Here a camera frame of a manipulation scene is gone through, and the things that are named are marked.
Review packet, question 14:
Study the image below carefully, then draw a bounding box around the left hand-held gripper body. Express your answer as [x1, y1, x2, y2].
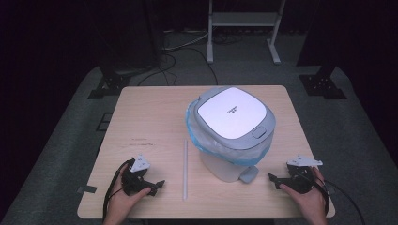
[120, 154, 155, 197]

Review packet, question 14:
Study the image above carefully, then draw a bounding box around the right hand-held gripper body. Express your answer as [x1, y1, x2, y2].
[285, 155, 324, 195]

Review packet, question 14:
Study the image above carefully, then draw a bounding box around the white straw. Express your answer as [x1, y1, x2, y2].
[182, 139, 189, 202]

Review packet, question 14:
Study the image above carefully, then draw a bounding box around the white grey pedal trash can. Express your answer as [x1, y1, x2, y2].
[186, 86, 277, 184]

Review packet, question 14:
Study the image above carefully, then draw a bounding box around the person's right hand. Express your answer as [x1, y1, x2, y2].
[279, 166, 329, 225]

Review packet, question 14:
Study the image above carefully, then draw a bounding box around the person's left hand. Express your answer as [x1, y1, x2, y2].
[102, 164, 152, 225]

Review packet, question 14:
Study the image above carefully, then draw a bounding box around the grey tape piece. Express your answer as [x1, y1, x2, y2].
[76, 185, 99, 195]

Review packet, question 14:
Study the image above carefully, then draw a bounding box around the black stand base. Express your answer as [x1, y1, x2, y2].
[298, 64, 348, 100]
[87, 64, 158, 100]

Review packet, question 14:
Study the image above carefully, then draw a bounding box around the white metal stand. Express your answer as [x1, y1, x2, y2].
[206, 0, 287, 66]

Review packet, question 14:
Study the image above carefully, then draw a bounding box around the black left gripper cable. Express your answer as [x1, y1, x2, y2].
[101, 158, 136, 222]

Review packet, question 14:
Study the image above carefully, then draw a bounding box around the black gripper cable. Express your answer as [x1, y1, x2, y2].
[101, 158, 136, 222]
[292, 172, 366, 225]

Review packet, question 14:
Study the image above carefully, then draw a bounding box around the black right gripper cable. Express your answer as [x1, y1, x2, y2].
[292, 172, 366, 225]

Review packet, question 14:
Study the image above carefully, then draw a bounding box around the black floor cable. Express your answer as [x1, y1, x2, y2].
[136, 46, 219, 87]

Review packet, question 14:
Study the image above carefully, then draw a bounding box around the white floor cable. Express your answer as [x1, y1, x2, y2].
[161, 30, 210, 53]

